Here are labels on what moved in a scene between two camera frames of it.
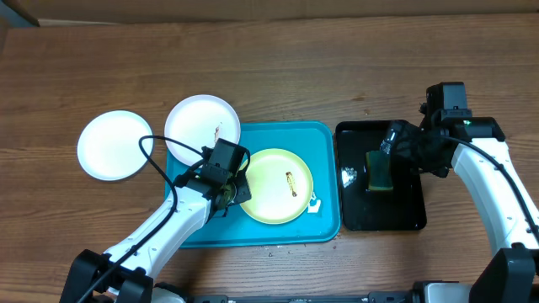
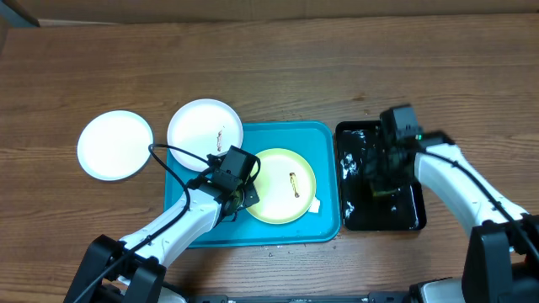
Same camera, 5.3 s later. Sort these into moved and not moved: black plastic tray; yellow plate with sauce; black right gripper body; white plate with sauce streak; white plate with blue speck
Moved: white plate with sauce streak; black right gripper body
Not moved: white plate with blue speck; yellow plate with sauce; black plastic tray
